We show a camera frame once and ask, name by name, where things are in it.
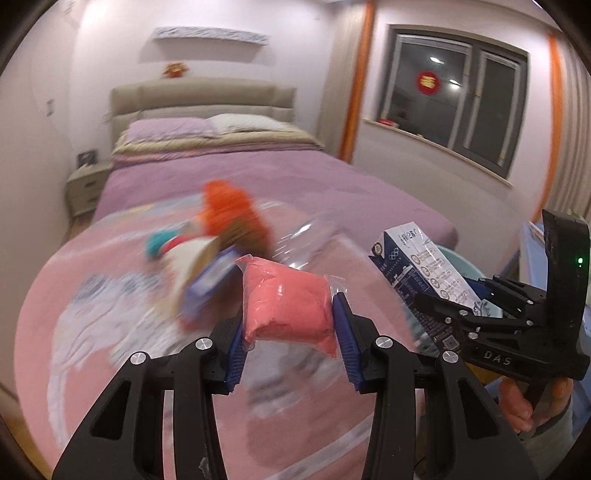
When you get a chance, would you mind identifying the person's right forearm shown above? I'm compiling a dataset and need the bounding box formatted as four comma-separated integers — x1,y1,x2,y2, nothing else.
516,397,583,480

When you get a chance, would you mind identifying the white wall shelf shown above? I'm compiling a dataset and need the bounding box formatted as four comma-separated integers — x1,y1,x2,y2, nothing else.
153,26,270,48

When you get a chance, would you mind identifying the orange paper cup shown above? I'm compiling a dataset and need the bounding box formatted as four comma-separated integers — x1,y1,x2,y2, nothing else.
202,180,274,256

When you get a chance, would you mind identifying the blue white milk carton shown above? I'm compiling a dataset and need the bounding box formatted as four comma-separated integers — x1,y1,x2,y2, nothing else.
368,222,491,357

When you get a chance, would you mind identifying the blue white small box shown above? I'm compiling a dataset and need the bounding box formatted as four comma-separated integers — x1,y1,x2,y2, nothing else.
184,251,242,326

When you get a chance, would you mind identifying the red round window sticker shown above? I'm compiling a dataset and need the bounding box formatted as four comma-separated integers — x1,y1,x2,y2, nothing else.
415,69,440,96

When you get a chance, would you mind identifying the teal wrapper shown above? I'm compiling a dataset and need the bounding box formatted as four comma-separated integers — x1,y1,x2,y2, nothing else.
145,228,186,260

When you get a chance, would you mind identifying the bed with purple sheet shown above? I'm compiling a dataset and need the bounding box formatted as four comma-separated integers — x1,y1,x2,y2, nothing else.
95,148,461,252

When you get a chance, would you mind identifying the beige padded headboard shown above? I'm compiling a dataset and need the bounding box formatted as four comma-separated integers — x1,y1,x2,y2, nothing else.
108,79,297,139

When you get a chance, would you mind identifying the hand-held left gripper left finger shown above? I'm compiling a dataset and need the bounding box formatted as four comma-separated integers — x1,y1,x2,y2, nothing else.
53,314,245,480

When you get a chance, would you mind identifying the teal plastic basin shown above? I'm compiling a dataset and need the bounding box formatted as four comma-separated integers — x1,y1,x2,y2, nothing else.
434,244,505,320

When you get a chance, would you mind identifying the beige folded quilt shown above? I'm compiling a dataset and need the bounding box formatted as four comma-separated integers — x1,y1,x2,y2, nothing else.
112,124,325,156

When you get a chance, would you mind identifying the pink plastic packet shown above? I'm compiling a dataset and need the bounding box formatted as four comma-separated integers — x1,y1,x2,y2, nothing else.
236,255,348,360

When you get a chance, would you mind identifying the clear plastic bag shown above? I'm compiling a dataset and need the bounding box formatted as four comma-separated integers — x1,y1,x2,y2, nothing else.
272,212,352,274

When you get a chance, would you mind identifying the white window sill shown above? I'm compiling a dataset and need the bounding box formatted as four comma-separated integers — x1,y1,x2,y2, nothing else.
362,117,514,188

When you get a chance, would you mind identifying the person's right hand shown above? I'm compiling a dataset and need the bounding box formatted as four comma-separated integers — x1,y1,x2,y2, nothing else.
499,376,573,437

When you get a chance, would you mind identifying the beige nightstand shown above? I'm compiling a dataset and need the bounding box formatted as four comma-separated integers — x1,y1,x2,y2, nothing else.
65,159,112,216

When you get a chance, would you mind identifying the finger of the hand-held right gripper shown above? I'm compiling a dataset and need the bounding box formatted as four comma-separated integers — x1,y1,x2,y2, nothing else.
464,276,550,319
412,293,548,358

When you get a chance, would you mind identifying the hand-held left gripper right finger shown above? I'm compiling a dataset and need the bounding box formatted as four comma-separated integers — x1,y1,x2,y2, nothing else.
331,292,527,480

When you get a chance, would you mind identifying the pink printed blanket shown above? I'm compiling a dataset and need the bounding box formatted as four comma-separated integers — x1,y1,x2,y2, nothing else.
14,198,419,480

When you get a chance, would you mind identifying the white pillow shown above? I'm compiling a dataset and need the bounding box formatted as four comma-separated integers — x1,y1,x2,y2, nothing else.
205,113,290,136

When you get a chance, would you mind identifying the purple pillow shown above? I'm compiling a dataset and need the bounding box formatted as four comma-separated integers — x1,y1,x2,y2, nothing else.
124,117,219,142

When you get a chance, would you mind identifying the dark framed window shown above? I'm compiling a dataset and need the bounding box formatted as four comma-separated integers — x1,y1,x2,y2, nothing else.
379,24,530,179

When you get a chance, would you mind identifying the orange curtain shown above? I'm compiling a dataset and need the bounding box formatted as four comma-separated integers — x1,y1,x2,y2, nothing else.
338,0,376,163
539,32,568,209

